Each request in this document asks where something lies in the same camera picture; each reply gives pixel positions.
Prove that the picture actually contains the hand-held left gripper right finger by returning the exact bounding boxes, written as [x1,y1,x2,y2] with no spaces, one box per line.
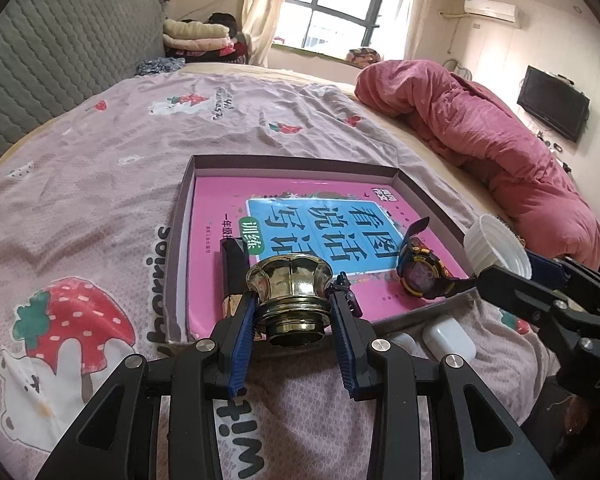
[328,290,556,480]

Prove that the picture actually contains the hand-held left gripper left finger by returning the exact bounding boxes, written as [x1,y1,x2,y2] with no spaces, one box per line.
[35,291,259,480]

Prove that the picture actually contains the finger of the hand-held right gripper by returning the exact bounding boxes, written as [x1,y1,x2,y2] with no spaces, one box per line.
[526,251,600,312]
[475,264,600,363]

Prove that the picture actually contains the white ribbed cap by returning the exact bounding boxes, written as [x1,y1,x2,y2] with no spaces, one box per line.
[462,214,533,281]

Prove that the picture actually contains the gold bottle cap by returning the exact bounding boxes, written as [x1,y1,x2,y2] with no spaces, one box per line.
[245,255,334,348]

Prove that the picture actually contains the black and yellow wristwatch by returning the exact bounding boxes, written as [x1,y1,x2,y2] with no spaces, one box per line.
[396,216,476,301]

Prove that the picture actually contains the shallow purple cardboard box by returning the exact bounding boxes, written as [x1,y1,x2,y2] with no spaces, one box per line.
[165,154,481,346]

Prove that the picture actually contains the small white bottle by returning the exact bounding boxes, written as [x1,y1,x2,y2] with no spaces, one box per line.
[385,331,417,358]

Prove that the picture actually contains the white earbuds case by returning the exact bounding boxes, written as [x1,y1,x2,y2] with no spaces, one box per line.
[422,314,477,361]

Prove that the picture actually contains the pink and blue book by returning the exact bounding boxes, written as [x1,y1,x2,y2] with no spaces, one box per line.
[185,175,471,341]

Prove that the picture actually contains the pink comforter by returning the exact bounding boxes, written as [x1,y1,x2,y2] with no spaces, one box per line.
[355,59,600,281]

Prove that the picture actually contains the pink strawberry printed bedsheet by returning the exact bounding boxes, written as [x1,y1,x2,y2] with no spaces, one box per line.
[0,67,556,480]

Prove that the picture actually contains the white air conditioner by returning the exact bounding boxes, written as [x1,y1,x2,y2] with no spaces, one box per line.
[464,0,525,23]

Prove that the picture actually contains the patterned bag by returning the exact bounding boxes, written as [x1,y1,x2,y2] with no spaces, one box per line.
[346,47,383,66]

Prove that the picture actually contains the cream curtain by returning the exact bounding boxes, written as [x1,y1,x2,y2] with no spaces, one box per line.
[402,0,438,63]
[242,0,326,68]

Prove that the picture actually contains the dark patterned cloth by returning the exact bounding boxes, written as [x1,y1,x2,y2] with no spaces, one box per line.
[135,56,186,77]

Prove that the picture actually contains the pink folded blanket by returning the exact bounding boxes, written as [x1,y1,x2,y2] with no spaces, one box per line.
[165,35,236,55]

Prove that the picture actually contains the beige folded blanket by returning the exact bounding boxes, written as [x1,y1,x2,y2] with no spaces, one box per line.
[162,19,231,42]

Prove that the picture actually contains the black folded garment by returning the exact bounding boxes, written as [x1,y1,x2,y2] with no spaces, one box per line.
[207,11,239,36]

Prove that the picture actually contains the black framed window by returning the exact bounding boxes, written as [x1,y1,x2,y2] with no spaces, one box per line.
[272,0,416,61]

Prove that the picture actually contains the grey quilted headboard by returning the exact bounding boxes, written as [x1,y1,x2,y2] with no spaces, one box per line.
[0,0,168,181]

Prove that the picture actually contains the black wall television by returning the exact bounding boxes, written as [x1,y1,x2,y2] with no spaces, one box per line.
[517,65,591,143]

